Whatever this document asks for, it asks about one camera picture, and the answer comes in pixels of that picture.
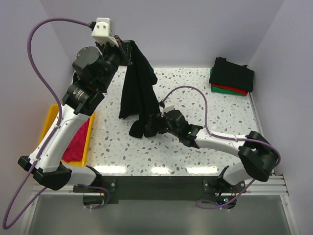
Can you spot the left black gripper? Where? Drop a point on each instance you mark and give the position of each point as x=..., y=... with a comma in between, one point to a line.
x=125, y=59

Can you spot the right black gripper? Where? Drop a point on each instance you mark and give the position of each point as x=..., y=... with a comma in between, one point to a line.
x=154, y=120

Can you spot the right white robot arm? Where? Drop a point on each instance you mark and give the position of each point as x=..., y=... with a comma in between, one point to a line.
x=257, y=157

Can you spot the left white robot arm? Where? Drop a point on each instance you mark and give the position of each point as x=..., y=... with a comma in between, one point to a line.
x=94, y=69

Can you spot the red pink t shirt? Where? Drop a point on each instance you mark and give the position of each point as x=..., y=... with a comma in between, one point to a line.
x=75, y=150

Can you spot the yellow plastic bin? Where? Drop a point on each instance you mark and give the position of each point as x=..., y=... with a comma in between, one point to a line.
x=51, y=115

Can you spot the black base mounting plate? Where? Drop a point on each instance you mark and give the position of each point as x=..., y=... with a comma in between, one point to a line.
x=168, y=188

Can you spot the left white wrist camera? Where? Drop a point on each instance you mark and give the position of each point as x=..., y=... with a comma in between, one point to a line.
x=103, y=32

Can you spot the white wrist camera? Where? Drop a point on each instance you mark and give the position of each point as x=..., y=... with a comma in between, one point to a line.
x=166, y=107
x=103, y=32

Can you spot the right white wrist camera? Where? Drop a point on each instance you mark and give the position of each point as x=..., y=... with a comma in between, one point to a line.
x=166, y=107

